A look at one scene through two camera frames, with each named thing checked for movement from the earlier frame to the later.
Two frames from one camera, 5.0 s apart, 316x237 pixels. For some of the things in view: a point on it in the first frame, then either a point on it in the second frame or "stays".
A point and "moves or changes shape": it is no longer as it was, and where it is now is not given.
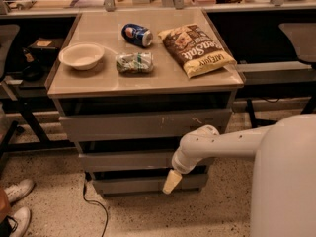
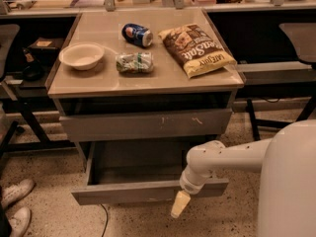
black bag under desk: [34, 69] stays
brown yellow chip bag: [195, 50] stays
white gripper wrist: [182, 166] → [192, 186]
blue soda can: [137, 35] stays
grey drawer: [128, 159] moves or changes shape
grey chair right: [303, 37] stays
